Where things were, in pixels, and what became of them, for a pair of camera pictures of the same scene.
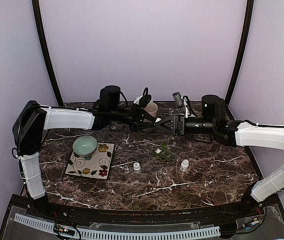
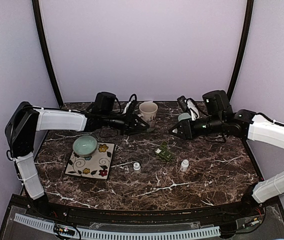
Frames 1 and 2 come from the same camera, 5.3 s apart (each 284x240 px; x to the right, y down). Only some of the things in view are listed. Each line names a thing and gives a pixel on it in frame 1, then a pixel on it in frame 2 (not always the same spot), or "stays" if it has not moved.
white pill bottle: (184, 165) stays
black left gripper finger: (147, 122) to (140, 126)
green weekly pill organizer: (163, 151) stays
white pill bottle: (136, 167) stays
